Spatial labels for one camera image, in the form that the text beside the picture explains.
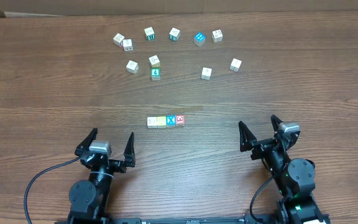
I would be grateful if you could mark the blue top wooden block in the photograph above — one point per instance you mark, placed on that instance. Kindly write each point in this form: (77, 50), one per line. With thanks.
(199, 39)

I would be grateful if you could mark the yellow sided wooden block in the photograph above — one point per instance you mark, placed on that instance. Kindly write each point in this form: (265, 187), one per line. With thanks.
(154, 61)

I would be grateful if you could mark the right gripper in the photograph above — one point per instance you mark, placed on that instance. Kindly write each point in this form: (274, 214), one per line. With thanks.
(248, 142)

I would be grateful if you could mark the yellow top wooden block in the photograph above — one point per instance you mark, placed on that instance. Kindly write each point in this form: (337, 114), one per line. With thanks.
(161, 121)

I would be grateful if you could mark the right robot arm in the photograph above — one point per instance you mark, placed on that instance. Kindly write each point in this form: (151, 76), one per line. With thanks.
(294, 177)

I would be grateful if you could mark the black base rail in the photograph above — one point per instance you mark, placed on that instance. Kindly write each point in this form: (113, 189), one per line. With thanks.
(179, 220)

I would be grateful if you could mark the plain block above red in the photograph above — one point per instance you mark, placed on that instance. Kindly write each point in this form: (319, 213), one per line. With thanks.
(132, 66)

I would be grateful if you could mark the plain block far right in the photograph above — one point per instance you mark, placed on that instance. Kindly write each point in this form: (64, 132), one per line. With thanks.
(235, 65)

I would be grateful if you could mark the plain wooden block far left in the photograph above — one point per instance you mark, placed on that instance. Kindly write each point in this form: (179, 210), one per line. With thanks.
(118, 39)

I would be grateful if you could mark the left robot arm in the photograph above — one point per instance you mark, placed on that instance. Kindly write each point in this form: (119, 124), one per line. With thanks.
(89, 198)

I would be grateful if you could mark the green L wooden block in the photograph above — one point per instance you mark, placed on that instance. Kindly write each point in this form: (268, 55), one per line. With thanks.
(152, 122)

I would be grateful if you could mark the teal sided wooden block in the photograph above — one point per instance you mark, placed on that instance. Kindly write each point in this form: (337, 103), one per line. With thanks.
(174, 34)

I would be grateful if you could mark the plain wooden block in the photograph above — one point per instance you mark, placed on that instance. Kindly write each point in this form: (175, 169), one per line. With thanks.
(217, 36)
(118, 39)
(149, 33)
(127, 45)

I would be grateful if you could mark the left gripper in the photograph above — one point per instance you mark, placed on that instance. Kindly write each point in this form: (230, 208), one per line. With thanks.
(120, 165)

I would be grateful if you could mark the blue sided front block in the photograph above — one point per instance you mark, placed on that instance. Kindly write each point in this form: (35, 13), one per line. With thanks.
(206, 73)

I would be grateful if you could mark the green top wooden block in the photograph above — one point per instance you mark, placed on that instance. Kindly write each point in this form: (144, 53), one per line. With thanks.
(155, 74)

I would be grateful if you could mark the blue X wooden block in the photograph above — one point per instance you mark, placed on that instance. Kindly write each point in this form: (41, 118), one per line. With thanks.
(171, 121)

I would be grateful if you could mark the cardboard back wall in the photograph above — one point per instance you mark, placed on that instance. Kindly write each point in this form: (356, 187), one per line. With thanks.
(22, 8)

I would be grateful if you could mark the red top wooden block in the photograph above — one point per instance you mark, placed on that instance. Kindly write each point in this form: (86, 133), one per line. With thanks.
(179, 120)

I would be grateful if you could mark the plain wooden block top right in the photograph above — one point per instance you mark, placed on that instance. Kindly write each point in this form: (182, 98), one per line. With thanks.
(217, 36)

